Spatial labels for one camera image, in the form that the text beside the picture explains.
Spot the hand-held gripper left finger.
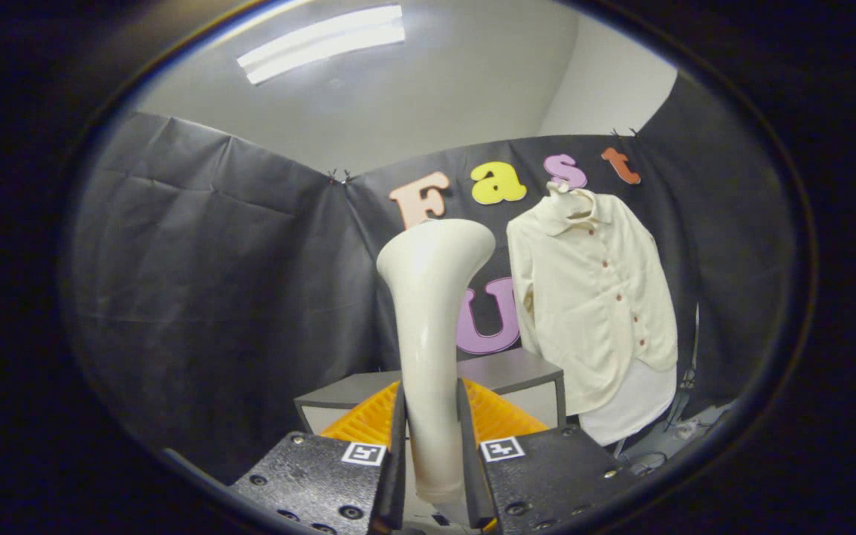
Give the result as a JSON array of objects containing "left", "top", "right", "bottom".
[{"left": 229, "top": 380, "right": 406, "bottom": 535}]

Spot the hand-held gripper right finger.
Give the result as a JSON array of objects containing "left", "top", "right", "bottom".
[{"left": 458, "top": 377, "right": 641, "bottom": 532}]

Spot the black backdrop cloth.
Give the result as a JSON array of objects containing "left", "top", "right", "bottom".
[{"left": 64, "top": 73, "right": 797, "bottom": 465}]

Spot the ceiling light panel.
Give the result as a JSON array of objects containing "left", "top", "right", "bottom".
[{"left": 236, "top": 4, "right": 406, "bottom": 86}]

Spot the white cabinet with grey top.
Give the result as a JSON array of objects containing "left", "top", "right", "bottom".
[{"left": 294, "top": 347, "right": 567, "bottom": 439}]

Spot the thin stand pole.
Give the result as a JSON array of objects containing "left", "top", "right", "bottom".
[{"left": 666, "top": 303, "right": 701, "bottom": 432}]

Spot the cream button shirt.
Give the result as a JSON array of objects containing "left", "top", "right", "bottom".
[{"left": 506, "top": 189, "right": 679, "bottom": 417}]

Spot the white fabric panel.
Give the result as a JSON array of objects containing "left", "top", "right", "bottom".
[{"left": 579, "top": 359, "right": 678, "bottom": 447}]

